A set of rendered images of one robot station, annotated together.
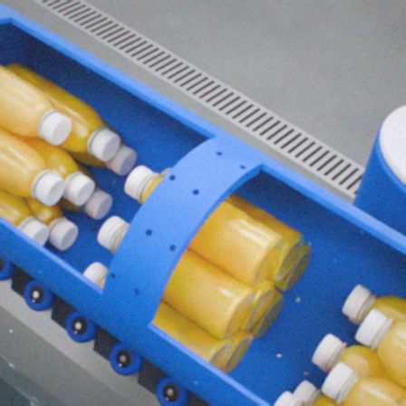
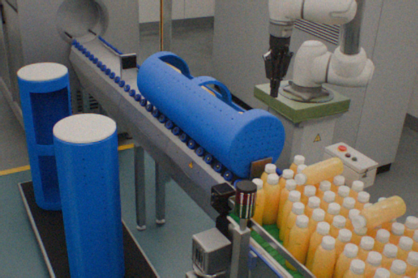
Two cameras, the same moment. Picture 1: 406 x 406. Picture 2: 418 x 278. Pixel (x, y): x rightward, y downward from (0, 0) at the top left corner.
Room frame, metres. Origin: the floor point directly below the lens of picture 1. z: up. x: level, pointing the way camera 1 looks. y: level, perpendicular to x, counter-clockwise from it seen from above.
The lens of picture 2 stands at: (2.60, 1.05, 2.05)
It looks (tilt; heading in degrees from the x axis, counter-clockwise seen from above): 28 degrees down; 209
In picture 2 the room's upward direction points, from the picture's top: 3 degrees clockwise
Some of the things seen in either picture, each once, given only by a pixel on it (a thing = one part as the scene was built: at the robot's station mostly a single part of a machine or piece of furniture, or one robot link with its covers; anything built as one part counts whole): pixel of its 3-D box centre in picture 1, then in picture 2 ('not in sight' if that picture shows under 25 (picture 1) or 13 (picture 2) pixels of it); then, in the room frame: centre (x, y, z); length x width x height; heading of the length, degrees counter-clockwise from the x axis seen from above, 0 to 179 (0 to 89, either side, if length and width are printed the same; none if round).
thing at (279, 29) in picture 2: not in sight; (281, 27); (0.97, 0.43, 1.60); 0.09 x 0.09 x 0.06
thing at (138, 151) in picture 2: not in sight; (140, 188); (0.53, -0.55, 0.31); 0.06 x 0.06 x 0.63; 61
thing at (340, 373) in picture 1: (337, 381); not in sight; (0.59, -0.18, 1.10); 0.04 x 0.02 x 0.04; 149
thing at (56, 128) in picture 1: (56, 129); not in sight; (0.86, 0.21, 1.15); 0.04 x 0.02 x 0.04; 152
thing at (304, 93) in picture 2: not in sight; (304, 86); (0.21, 0.30, 1.09); 0.22 x 0.18 x 0.06; 64
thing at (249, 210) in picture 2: not in sight; (244, 206); (1.47, 0.57, 1.18); 0.06 x 0.06 x 0.05
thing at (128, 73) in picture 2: not in sight; (128, 66); (0.33, -0.77, 1.00); 0.10 x 0.04 x 0.15; 151
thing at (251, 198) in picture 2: not in sight; (245, 194); (1.47, 0.57, 1.23); 0.06 x 0.06 x 0.04
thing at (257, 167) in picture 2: not in sight; (259, 171); (0.97, 0.40, 0.99); 0.10 x 0.02 x 0.12; 151
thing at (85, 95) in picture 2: not in sight; (87, 125); (0.06, -1.41, 0.31); 0.06 x 0.06 x 0.63; 61
